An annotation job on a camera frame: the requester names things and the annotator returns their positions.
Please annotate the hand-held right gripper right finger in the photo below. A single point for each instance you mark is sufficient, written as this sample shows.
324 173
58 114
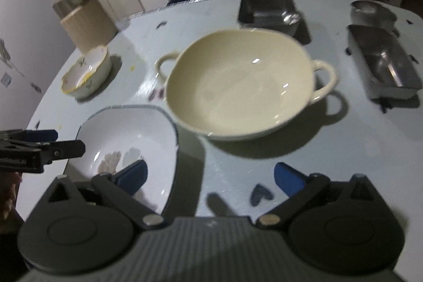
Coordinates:
288 179

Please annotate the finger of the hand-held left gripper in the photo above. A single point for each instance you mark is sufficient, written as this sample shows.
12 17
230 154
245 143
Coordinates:
62 150
43 135

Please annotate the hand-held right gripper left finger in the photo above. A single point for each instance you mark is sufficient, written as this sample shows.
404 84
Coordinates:
133 175

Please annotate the white blue-rimmed bowl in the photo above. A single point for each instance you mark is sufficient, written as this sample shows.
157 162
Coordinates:
129 140

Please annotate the small floral yellow-rimmed bowl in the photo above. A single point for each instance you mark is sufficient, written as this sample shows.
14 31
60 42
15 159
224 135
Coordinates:
87 72

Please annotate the rectangular steel container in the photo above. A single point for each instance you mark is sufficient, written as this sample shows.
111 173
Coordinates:
383 64

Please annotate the square steel container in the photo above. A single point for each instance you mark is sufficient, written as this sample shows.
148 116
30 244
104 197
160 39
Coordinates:
267 12

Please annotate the round steel bowl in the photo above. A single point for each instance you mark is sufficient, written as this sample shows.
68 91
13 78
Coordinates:
371 12

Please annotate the person's left hand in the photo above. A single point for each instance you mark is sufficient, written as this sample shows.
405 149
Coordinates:
7 196

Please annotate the beige ribbed bin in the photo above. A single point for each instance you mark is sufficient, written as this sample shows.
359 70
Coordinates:
87 26

